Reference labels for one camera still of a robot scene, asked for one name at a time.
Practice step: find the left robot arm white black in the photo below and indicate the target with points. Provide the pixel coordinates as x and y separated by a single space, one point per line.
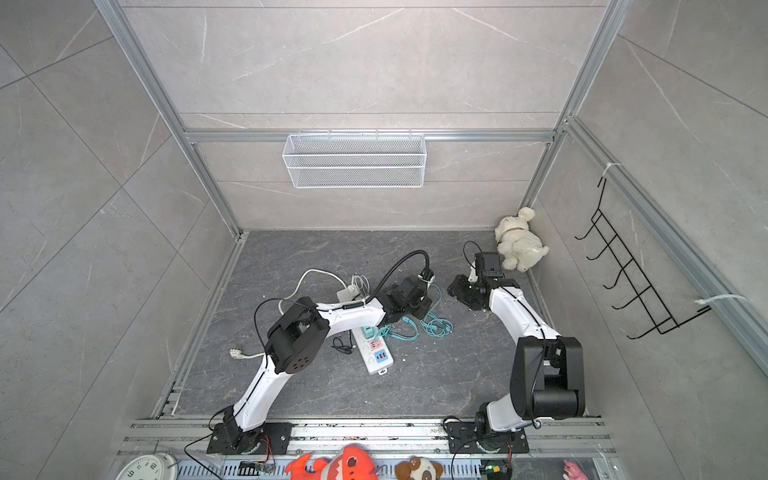
294 341

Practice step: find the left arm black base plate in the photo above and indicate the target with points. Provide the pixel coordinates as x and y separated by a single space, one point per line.
273 438

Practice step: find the white power plug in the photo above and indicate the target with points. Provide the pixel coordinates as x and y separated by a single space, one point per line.
238 354

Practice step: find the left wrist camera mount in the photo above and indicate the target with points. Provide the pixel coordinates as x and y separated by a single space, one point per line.
426 275

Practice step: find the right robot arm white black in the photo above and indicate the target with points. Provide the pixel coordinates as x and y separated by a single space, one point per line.
547 379

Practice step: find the white wire mesh basket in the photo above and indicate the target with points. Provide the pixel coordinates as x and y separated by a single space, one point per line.
365 160

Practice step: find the pink plush toy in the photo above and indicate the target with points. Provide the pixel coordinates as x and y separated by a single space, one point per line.
572 471

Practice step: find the red plush toy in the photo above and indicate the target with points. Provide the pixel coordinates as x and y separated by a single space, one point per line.
352 463

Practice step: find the brown dog plush toy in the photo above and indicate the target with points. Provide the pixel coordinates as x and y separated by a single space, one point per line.
419 468

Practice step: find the white power strip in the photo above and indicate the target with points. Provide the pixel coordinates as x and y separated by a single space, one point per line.
374 351

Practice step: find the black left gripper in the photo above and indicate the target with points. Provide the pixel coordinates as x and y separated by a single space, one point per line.
426 310

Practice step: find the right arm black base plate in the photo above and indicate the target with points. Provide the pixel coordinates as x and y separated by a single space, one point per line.
464 439

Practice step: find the white plush bear toy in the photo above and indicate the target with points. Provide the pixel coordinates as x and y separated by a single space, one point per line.
520 248

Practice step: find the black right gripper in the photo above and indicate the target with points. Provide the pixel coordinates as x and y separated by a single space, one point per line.
458 289

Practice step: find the white USB charger adapter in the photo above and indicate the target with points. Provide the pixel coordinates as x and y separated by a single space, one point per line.
349 293

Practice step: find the white alarm clock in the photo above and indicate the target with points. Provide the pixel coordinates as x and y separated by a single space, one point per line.
158 466

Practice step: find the black wire hook rack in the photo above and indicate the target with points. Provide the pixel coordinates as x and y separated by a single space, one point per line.
632 274

